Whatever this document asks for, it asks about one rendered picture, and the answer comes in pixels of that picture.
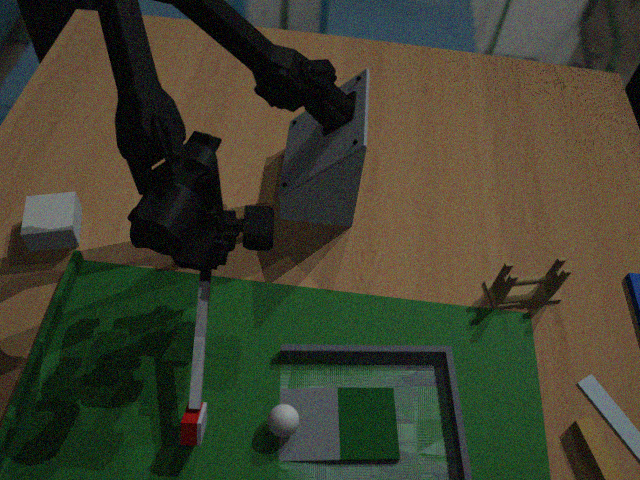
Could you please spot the red golf putter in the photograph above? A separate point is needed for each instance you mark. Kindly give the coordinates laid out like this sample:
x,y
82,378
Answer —
x,y
194,420

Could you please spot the green putting mat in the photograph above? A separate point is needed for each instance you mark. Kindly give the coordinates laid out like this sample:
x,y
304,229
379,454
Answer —
x,y
115,382

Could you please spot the blue long thin bar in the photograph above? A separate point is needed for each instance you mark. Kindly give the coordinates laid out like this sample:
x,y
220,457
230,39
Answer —
x,y
633,283

